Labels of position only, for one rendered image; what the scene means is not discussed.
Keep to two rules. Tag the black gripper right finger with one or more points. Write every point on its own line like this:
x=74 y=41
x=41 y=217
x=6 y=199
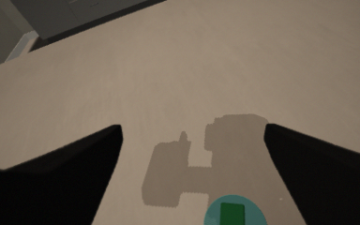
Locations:
x=322 y=178

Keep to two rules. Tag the green rectangular block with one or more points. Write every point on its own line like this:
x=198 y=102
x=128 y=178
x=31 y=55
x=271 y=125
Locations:
x=232 y=214

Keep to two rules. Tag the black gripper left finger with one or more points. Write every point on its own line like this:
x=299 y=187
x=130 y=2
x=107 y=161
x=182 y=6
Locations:
x=64 y=186

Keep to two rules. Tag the teal flat circle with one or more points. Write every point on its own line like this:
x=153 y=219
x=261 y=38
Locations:
x=254 y=215

